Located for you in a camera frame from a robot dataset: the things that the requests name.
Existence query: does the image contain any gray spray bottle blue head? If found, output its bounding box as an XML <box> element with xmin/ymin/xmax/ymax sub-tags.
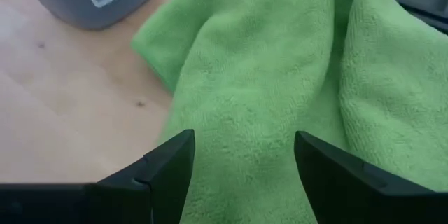
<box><xmin>16</xmin><ymin>0</ymin><xmax>159</xmax><ymax>32</ymax></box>

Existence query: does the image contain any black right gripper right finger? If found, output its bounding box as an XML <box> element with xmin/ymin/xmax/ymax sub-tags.
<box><xmin>293</xmin><ymin>130</ymin><xmax>448</xmax><ymax>224</ymax></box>

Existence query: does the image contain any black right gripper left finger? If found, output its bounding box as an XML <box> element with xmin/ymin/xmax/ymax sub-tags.
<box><xmin>85</xmin><ymin>129</ymin><xmax>196</xmax><ymax>224</ymax></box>

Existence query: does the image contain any green microfiber towel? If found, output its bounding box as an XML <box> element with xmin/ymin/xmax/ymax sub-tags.
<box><xmin>129</xmin><ymin>0</ymin><xmax>448</xmax><ymax>224</ymax></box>

